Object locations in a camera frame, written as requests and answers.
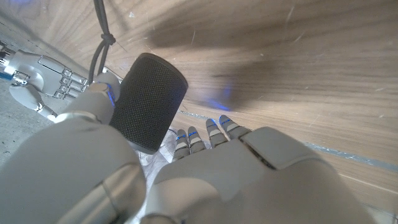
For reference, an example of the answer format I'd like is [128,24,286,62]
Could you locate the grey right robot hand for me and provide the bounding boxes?
[0,42,90,123]

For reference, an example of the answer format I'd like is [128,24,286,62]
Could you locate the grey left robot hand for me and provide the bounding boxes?
[0,73,377,224]

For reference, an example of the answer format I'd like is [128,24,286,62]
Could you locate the black cylindrical speaker with strap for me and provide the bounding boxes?
[88,0,189,155]

